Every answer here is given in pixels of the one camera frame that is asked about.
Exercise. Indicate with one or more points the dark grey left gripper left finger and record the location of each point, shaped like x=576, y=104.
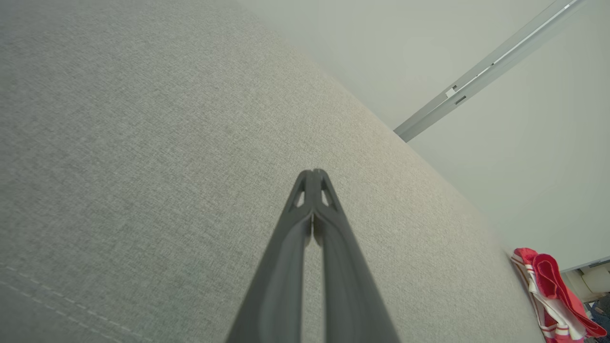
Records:
x=271, y=295

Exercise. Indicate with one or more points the red jersey with white sleeves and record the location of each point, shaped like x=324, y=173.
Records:
x=548, y=271

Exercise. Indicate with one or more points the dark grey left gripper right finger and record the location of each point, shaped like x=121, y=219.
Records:
x=352, y=305

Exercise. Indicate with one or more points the grey metal double-post stand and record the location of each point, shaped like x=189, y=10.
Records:
x=476, y=78

